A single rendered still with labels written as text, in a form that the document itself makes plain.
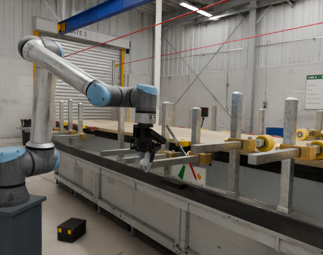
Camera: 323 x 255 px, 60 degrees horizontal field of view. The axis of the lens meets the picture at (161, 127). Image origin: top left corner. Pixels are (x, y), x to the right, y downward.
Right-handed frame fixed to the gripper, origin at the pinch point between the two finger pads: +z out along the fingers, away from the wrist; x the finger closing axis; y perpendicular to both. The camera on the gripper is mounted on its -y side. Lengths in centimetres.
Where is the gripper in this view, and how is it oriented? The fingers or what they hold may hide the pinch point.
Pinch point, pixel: (147, 169)
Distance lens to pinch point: 125.3
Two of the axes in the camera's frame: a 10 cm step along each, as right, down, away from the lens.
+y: -7.8, 0.0, -6.3
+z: -0.5, 10.0, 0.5
